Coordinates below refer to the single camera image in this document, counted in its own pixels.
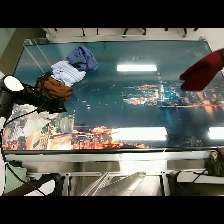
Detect silver frame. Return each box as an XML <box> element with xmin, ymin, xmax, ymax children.
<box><xmin>0</xmin><ymin>34</ymin><xmax>224</xmax><ymax>197</ymax></box>

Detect olive patterned garment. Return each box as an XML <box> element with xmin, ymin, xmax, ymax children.
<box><xmin>204</xmin><ymin>148</ymin><xmax>224</xmax><ymax>178</ymax></box>

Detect pale green garment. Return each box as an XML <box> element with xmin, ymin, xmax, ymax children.
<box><xmin>4</xmin><ymin>162</ymin><xmax>28</xmax><ymax>194</ymax></box>

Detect white garment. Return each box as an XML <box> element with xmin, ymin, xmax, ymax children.
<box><xmin>12</xmin><ymin>103</ymin><xmax>60</xmax><ymax>138</ymax></box>

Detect blue garment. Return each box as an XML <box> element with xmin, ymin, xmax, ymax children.
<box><xmin>65</xmin><ymin>45</ymin><xmax>99</xmax><ymax>72</ymax></box>

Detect red garment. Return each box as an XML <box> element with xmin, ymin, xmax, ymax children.
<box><xmin>179</xmin><ymin>47</ymin><xmax>224</xmax><ymax>92</ymax></box>

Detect light lavender garment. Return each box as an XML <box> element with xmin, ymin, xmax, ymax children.
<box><xmin>50</xmin><ymin>59</ymin><xmax>87</xmax><ymax>88</ymax></box>

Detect brown garment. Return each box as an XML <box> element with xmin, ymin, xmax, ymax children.
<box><xmin>35</xmin><ymin>71</ymin><xmax>74</xmax><ymax>102</ymax></box>

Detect black cable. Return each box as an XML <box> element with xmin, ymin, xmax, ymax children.
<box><xmin>0</xmin><ymin>109</ymin><xmax>48</xmax><ymax>197</ymax></box>

